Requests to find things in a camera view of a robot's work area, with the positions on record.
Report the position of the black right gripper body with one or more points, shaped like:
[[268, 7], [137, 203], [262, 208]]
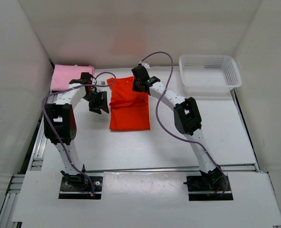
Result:
[[135, 85]]

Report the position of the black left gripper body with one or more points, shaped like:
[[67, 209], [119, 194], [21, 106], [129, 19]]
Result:
[[94, 98]]

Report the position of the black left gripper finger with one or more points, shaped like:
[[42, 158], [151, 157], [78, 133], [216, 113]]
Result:
[[95, 110], [104, 103]]

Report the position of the orange t shirt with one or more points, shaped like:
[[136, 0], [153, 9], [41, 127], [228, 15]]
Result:
[[129, 109]]

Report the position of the pink t shirt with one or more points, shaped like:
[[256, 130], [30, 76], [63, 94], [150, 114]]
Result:
[[63, 74]]

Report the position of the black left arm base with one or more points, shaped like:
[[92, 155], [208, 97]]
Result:
[[78, 187]]

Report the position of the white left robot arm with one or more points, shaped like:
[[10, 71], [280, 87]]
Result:
[[59, 119]]

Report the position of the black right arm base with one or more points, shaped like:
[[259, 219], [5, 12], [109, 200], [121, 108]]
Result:
[[211, 186]]

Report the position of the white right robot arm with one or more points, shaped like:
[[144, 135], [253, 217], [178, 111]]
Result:
[[187, 119]]

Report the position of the white plastic laundry basket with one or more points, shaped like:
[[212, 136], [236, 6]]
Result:
[[209, 74]]

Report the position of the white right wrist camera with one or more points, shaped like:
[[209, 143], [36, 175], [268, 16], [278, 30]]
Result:
[[146, 65]]

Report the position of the aluminium table edge rail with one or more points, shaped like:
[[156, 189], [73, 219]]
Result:
[[241, 167]]

